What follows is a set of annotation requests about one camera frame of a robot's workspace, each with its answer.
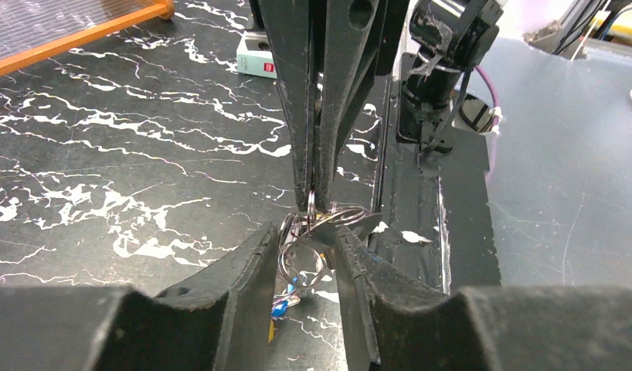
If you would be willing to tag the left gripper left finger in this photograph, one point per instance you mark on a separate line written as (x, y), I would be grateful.
(216, 319)

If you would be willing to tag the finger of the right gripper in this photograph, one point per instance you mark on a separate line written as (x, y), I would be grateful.
(289, 31)
(359, 41)

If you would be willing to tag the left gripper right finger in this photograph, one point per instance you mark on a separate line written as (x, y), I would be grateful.
(392, 322)

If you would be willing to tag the white small box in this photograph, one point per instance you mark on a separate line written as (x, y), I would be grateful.
(254, 57)

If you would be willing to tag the blue tag key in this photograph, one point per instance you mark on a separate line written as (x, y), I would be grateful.
(287, 298)

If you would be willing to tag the orange two-tier rack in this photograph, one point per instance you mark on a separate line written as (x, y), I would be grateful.
(31, 31)

